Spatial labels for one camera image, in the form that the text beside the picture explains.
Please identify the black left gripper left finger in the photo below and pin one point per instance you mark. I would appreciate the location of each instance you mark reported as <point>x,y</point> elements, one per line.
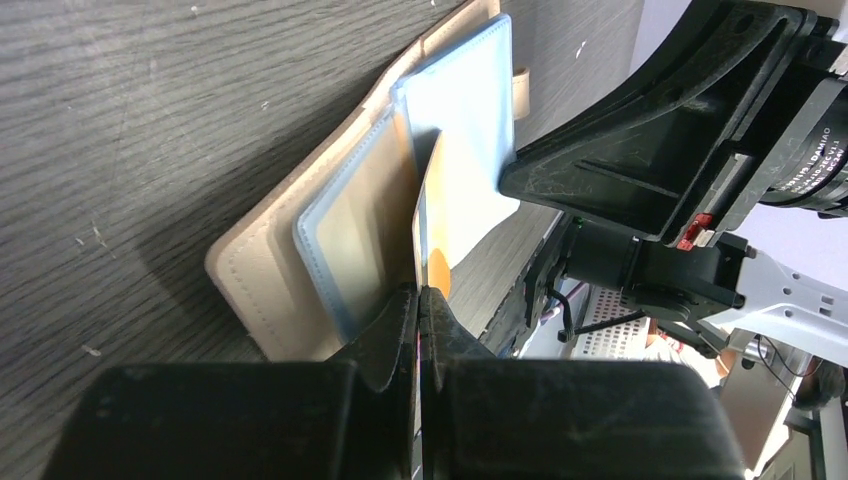
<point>347,417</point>

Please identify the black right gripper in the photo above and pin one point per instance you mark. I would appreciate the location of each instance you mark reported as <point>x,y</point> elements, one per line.
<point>743,103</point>

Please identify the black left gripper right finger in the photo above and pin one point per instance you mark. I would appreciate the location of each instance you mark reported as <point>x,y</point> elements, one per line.
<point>489,418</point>

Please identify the beige leather card holder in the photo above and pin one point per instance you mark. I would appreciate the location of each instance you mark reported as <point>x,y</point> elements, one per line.
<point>312,263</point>

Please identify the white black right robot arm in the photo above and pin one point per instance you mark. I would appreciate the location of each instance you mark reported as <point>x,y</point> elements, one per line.
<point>695,292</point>

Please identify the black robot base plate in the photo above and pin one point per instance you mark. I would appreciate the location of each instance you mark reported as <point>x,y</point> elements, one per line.
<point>517,311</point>

